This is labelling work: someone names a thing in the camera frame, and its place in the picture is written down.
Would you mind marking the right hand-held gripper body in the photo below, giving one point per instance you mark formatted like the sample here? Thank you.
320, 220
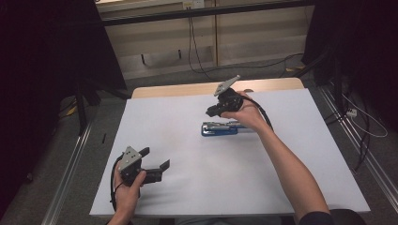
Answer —
230, 100

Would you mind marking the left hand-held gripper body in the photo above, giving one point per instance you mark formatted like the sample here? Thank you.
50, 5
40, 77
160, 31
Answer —
130, 165

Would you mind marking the blue stapler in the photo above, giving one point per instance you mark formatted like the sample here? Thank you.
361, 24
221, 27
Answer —
217, 128

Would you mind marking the person's right hand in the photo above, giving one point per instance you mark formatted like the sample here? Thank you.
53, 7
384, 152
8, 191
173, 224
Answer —
247, 114

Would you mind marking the person's left hand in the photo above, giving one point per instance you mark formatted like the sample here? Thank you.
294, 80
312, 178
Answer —
126, 195

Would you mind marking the white table cover sheet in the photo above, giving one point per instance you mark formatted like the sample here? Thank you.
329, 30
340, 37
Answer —
194, 181

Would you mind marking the wooden table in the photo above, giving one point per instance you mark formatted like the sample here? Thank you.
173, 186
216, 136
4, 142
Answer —
175, 90

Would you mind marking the black metal stand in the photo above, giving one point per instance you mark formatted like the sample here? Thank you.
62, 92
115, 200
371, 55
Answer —
83, 103

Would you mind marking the person's grey trousers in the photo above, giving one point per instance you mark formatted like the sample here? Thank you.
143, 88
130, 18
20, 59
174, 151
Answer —
228, 221

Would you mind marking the black horizontal bar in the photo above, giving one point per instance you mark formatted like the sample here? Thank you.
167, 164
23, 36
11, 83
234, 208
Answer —
200, 12

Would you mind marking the white power strip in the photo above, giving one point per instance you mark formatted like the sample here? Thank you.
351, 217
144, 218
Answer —
352, 112

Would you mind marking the black curtain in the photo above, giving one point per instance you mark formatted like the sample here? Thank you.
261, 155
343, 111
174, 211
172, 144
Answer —
40, 78
359, 47

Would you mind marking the person's dark clothing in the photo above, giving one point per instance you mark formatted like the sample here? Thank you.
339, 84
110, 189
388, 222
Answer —
338, 218

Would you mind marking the aluminium floor rail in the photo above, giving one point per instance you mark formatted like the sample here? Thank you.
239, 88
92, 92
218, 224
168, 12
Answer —
363, 146
67, 175

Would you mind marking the white wall socket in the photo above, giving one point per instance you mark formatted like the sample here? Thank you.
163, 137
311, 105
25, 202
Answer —
194, 3

